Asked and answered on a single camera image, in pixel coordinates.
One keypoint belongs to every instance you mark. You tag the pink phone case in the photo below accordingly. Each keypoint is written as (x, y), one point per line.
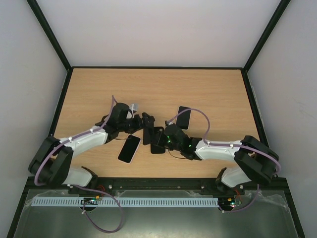
(135, 153)

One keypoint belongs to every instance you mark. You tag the black metal frame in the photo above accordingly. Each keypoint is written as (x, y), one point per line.
(282, 6)

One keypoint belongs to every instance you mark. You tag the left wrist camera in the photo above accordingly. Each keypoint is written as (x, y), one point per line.
(133, 107)

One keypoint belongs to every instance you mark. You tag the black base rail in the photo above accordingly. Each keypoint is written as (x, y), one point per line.
(203, 186)

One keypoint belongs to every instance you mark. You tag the black phone face down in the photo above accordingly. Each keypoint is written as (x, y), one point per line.
(148, 133)

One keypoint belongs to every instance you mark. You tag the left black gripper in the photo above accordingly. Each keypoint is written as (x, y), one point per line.
(139, 125)

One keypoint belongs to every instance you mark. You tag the white slotted cable duct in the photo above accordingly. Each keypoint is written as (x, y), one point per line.
(125, 202)

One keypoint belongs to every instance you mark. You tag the black phone case with cutout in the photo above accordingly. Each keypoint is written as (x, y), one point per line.
(156, 145)

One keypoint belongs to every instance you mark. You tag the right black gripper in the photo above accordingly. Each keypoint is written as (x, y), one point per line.
(161, 138)

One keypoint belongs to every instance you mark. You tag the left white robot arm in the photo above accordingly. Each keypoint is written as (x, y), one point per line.
(51, 165)

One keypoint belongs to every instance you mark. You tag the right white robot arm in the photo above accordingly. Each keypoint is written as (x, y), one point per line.
(253, 160)

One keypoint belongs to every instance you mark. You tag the black smartphone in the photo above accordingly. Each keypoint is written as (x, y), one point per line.
(128, 148)

